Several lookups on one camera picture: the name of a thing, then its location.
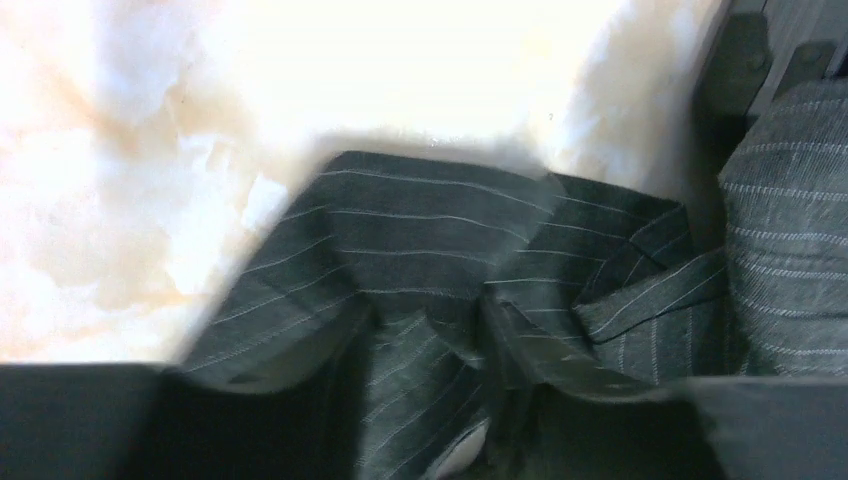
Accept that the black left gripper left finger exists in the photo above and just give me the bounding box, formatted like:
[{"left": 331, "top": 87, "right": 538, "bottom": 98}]
[{"left": 1, "top": 311, "right": 374, "bottom": 479}]

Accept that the black pinstriped button shirt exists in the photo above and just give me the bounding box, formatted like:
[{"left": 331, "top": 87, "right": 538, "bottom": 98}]
[{"left": 182, "top": 90, "right": 847, "bottom": 479}]

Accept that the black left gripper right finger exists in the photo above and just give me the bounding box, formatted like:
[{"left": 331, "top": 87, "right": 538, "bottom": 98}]
[{"left": 479, "top": 298, "right": 847, "bottom": 479}]

